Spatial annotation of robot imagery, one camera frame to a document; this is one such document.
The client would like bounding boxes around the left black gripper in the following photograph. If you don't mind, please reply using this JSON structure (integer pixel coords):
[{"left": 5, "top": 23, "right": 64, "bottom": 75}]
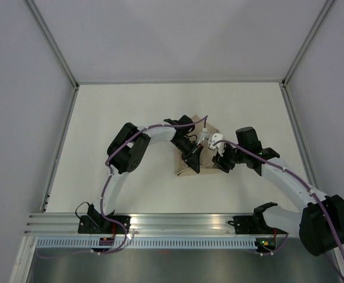
[{"left": 171, "top": 137, "right": 203, "bottom": 175}]

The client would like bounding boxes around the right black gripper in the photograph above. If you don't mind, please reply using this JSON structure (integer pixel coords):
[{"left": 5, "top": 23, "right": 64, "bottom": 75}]
[{"left": 212, "top": 141, "right": 247, "bottom": 173}]

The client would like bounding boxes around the beige cloth napkin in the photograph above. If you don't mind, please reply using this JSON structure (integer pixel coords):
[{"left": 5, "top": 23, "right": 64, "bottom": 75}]
[{"left": 174, "top": 115, "right": 220, "bottom": 177}]

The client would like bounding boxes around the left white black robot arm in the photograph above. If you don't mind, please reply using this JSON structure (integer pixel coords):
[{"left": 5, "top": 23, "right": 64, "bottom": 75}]
[{"left": 78, "top": 115, "right": 207, "bottom": 235}]

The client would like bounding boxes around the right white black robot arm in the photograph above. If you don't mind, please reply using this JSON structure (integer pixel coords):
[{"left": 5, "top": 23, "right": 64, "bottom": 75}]
[{"left": 209, "top": 127, "right": 344, "bottom": 256}]

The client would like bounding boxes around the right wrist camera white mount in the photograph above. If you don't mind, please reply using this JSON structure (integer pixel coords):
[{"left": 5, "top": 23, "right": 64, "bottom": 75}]
[{"left": 208, "top": 133, "right": 224, "bottom": 152}]

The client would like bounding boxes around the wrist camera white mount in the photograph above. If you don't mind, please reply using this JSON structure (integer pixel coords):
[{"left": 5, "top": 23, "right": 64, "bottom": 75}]
[
  {"left": 196, "top": 127, "right": 211, "bottom": 144},
  {"left": 208, "top": 133, "right": 224, "bottom": 152}
]

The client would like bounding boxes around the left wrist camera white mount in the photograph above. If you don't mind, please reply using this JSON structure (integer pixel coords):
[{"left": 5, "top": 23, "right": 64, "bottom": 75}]
[{"left": 196, "top": 127, "right": 211, "bottom": 144}]

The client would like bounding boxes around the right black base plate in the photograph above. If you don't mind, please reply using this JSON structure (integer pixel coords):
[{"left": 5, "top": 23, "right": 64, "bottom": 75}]
[{"left": 227, "top": 215, "right": 286, "bottom": 235}]

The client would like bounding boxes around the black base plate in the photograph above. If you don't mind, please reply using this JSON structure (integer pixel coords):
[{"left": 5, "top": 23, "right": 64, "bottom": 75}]
[
  {"left": 227, "top": 215, "right": 286, "bottom": 235},
  {"left": 78, "top": 215, "right": 131, "bottom": 235}
]

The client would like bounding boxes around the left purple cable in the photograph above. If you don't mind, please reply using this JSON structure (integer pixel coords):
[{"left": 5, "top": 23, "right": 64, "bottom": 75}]
[{"left": 36, "top": 115, "right": 210, "bottom": 260}]

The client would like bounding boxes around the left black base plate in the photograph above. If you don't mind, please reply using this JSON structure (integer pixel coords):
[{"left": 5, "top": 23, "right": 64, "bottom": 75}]
[{"left": 78, "top": 215, "right": 131, "bottom": 235}]

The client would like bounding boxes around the white slotted cable duct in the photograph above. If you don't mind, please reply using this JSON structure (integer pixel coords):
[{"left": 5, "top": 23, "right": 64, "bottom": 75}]
[{"left": 37, "top": 236, "right": 256, "bottom": 249}]

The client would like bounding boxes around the aluminium mounting rail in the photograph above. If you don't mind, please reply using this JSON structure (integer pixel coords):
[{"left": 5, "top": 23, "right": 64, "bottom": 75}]
[{"left": 24, "top": 213, "right": 344, "bottom": 236}]

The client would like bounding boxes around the right aluminium frame post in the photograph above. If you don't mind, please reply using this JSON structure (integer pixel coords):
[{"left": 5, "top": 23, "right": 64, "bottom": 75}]
[{"left": 281, "top": 0, "right": 336, "bottom": 88}]

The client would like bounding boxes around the aluminium frame post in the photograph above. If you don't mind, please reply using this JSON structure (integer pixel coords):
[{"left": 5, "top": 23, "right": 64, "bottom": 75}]
[
  {"left": 281, "top": 0, "right": 336, "bottom": 88},
  {"left": 24, "top": 0, "right": 79, "bottom": 90}
]

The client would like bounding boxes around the left aluminium frame post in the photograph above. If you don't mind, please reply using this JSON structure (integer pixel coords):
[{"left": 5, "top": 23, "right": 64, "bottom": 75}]
[{"left": 24, "top": 0, "right": 79, "bottom": 90}]

